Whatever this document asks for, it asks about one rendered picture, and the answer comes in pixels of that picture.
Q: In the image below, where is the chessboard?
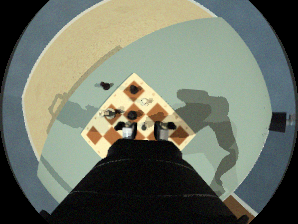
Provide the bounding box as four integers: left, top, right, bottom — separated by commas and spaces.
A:
81, 73, 196, 158

